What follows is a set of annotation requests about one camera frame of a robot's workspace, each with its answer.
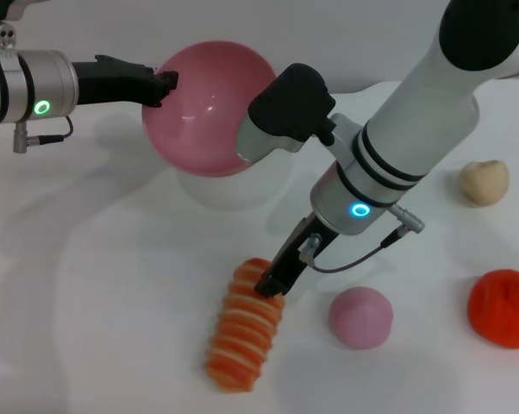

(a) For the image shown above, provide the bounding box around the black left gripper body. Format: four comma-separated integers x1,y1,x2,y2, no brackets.
72,53,164,108

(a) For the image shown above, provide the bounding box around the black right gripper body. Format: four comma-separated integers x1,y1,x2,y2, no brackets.
261,210,341,297

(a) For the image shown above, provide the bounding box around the pink plastic bowl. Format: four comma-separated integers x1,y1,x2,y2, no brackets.
141,41,278,179

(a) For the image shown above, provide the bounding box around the orange striped bread roll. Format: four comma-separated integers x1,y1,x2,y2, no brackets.
204,257,285,382

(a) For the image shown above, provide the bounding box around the red-orange round bread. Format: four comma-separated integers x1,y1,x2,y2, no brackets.
466,268,519,349

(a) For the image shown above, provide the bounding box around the pink round bun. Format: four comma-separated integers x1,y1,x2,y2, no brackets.
328,286,393,350

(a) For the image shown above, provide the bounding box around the beige heart-shaped bun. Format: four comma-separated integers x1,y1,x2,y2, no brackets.
459,159,510,208

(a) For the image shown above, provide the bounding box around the left arm cable with plug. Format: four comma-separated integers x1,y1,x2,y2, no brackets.
12,115,74,154

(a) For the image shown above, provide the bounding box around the right wrist camera housing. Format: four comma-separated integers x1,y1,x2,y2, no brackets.
235,62,336,162

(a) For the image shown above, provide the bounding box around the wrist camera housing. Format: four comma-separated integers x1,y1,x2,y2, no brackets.
0,0,28,27
235,62,336,162

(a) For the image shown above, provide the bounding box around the left wrist camera housing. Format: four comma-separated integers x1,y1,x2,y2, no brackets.
0,0,28,27

